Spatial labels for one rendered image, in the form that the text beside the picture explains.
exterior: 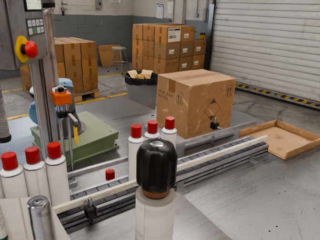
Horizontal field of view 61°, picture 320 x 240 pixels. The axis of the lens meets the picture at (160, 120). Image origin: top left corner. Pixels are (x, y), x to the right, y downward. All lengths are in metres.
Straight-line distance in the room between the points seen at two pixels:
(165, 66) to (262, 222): 3.81
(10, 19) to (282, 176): 1.03
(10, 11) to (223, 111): 1.01
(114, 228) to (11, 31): 0.53
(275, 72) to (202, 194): 4.27
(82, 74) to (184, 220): 3.81
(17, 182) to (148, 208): 0.35
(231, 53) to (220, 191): 4.63
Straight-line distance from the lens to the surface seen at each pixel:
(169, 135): 0.90
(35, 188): 0.78
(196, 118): 1.25
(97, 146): 1.18
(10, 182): 0.76
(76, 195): 0.90
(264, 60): 5.18
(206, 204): 0.95
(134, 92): 3.41
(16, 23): 0.68
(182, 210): 0.83
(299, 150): 1.38
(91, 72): 4.50
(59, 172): 0.77
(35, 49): 0.68
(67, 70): 4.31
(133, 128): 0.82
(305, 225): 0.98
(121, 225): 0.79
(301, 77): 4.97
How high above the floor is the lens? 1.42
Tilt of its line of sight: 23 degrees down
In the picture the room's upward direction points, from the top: 2 degrees clockwise
